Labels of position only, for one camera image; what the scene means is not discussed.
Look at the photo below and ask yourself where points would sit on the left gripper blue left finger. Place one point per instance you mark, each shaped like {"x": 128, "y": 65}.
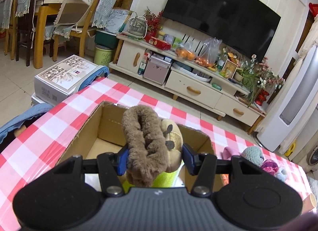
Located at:
{"x": 121, "y": 162}

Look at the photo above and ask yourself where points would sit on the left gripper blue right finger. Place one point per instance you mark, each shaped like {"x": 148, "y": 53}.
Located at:
{"x": 191, "y": 159}

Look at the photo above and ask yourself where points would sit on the green yellow sponge cloth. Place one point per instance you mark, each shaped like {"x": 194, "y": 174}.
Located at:
{"x": 168, "y": 180}

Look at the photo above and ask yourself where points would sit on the brown plush slipper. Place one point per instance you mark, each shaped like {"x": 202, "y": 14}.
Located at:
{"x": 154, "y": 145}

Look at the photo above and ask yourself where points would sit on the teal knitted hat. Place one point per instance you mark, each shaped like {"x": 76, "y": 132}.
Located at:
{"x": 253, "y": 154}

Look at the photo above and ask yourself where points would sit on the purple pink knitted hat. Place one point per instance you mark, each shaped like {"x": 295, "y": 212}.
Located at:
{"x": 270, "y": 167}

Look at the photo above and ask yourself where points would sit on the pink knitted cloth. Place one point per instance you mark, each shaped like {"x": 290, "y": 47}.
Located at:
{"x": 228, "y": 152}

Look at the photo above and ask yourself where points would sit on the cardboard box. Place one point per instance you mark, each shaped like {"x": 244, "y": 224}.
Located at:
{"x": 102, "y": 132}

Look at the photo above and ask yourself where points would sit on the orange white tissue pack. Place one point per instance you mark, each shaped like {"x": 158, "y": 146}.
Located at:
{"x": 225, "y": 179}

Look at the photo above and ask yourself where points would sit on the cream tv cabinet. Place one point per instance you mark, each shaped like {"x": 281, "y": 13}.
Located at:
{"x": 216, "y": 93}

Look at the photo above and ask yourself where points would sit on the red white checkered tablecloth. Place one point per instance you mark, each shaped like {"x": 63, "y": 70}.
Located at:
{"x": 38, "y": 148}

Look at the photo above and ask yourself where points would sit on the pink storage box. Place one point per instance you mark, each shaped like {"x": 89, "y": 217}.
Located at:
{"x": 156, "y": 69}

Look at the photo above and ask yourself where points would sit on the flower plant pot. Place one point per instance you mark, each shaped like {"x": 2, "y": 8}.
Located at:
{"x": 258, "y": 76}

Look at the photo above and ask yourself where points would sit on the white printed carton box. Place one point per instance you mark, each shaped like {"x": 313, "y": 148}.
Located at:
{"x": 61, "y": 80}

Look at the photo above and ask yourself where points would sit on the green trash bin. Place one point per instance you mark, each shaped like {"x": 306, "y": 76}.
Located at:
{"x": 103, "y": 55}

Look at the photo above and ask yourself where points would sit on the white standing air conditioner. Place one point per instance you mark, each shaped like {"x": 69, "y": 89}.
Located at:
{"x": 290, "y": 104}

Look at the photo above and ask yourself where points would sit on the white paper cup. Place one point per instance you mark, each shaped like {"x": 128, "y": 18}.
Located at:
{"x": 309, "y": 204}

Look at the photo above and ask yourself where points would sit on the black television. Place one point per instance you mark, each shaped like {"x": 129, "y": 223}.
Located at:
{"x": 247, "y": 26}

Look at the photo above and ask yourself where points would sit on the wooden dining chair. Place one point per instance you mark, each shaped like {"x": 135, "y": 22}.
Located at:
{"x": 80, "y": 18}

